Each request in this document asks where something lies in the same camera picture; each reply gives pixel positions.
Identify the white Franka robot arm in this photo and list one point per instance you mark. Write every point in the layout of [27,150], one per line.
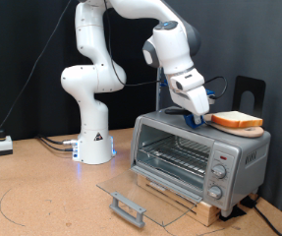
[91,131]

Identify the silver oven knob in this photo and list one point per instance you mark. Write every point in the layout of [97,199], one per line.
[219,171]
[214,192]

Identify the wooden slatted base block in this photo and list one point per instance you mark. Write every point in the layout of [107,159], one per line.
[209,213]

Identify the round wooden cutting board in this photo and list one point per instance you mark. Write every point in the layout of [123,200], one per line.
[245,132]

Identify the vertical metal pole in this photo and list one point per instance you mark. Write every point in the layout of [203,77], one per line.
[159,98]

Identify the silver toaster oven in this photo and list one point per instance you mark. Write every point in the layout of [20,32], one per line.
[252,157]

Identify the emergency stop button box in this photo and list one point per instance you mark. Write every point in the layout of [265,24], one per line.
[2,146]

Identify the white bread slice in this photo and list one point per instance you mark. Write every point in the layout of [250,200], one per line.
[235,118]

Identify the black metal bookend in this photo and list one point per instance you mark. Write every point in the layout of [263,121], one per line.
[242,87]

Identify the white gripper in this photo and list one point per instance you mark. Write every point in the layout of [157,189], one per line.
[189,95]

